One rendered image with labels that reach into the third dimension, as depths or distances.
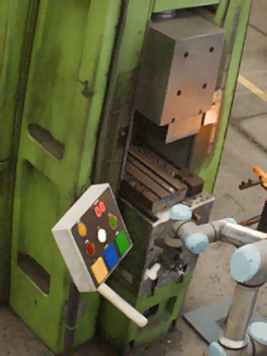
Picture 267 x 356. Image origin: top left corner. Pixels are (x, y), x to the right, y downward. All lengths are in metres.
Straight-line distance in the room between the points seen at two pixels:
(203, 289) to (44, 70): 1.78
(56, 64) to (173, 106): 0.52
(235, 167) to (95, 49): 2.83
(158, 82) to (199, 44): 0.24
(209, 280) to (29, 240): 1.24
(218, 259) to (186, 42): 2.03
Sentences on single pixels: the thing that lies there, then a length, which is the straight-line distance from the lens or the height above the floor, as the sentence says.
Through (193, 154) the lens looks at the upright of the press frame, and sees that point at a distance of 3.79.
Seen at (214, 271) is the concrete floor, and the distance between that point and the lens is 4.77.
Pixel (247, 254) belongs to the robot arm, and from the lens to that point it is 2.57.
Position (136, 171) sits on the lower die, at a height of 0.99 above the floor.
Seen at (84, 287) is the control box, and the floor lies 0.95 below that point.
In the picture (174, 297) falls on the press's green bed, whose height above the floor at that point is 0.30.
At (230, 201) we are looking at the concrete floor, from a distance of 5.36.
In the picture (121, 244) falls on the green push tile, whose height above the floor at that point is 1.01.
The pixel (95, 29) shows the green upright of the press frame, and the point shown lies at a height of 1.78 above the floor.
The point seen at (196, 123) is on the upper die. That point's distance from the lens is 3.43.
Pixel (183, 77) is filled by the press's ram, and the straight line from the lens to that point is 3.22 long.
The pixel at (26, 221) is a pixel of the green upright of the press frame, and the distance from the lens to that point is 3.86.
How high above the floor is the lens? 3.02
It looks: 34 degrees down
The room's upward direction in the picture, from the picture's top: 10 degrees clockwise
